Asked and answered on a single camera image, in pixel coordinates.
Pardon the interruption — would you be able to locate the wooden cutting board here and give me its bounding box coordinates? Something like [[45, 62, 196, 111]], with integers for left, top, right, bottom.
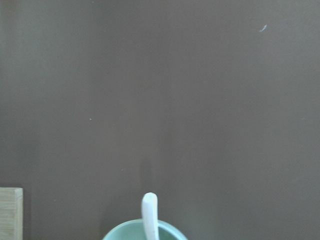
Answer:
[[0, 187, 24, 240]]

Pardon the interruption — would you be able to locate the white ceramic spoon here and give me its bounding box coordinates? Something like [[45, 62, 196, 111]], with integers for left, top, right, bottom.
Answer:
[[141, 192, 160, 240]]

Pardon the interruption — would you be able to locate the mint green bowl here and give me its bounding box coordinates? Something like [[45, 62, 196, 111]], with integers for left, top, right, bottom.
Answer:
[[103, 219, 187, 240]]

